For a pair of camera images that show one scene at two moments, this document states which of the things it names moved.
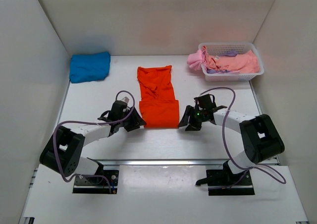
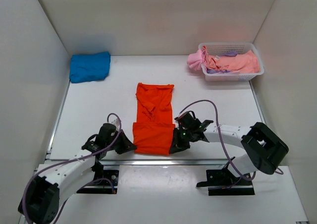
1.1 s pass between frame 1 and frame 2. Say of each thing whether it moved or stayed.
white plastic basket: stayed
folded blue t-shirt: stayed
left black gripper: moved
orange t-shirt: moved
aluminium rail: stayed
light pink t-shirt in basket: stayed
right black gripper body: moved
